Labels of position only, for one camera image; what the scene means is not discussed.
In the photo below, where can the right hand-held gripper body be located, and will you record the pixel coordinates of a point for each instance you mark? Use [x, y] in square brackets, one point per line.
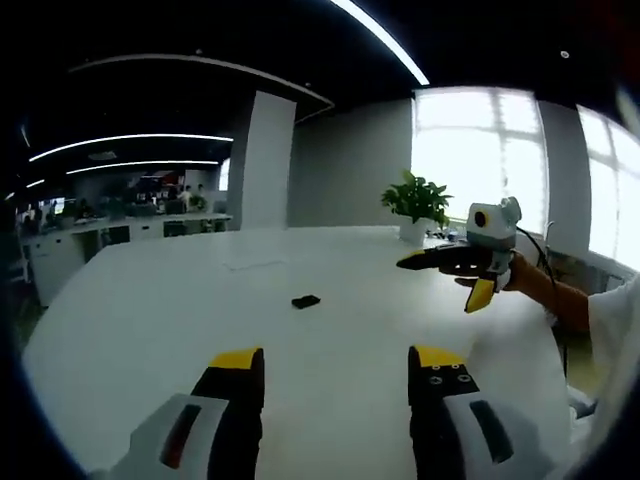
[492, 225]

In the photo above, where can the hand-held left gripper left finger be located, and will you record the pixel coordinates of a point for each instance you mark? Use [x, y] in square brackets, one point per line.
[235, 400]

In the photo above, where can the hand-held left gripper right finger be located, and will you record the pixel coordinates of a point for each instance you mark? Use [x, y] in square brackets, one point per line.
[440, 400]

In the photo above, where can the black plastic buckle part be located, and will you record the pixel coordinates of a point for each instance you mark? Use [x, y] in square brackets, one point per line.
[313, 300]
[300, 302]

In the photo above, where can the person's right hand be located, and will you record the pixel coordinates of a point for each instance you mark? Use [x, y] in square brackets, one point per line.
[527, 277]

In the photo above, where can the potted green plant white pot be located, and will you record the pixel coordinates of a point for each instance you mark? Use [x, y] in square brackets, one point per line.
[417, 200]

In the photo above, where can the large bright window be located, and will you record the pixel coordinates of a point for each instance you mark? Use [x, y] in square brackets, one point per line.
[610, 190]
[475, 160]

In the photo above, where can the person's arm white sleeve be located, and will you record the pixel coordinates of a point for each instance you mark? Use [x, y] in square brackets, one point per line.
[617, 350]

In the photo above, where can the row of white office desks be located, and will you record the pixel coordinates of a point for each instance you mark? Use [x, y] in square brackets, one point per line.
[125, 232]

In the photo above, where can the long curved ceiling light strip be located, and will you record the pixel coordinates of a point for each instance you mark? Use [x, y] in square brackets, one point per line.
[385, 40]

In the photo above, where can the straight ceiling light strip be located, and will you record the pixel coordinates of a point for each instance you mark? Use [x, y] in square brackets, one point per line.
[130, 142]
[145, 166]

